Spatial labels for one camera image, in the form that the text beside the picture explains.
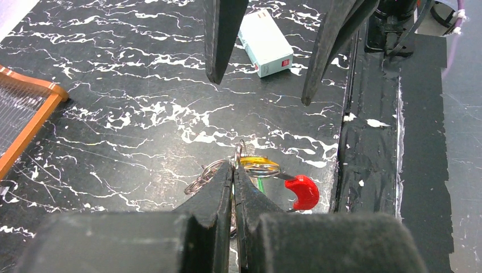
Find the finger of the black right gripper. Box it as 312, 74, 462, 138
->
203, 0, 249, 84

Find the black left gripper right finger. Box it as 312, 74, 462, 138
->
233, 168, 427, 272

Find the red white key ring bundle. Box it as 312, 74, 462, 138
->
184, 139, 321, 213

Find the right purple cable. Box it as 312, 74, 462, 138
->
441, 0, 469, 76

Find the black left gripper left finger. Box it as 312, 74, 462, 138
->
15, 163, 233, 272

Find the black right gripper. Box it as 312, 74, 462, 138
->
301, 0, 433, 106

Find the white card box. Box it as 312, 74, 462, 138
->
238, 10, 294, 78

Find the orange wooden rack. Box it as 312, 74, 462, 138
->
1, 65, 69, 179

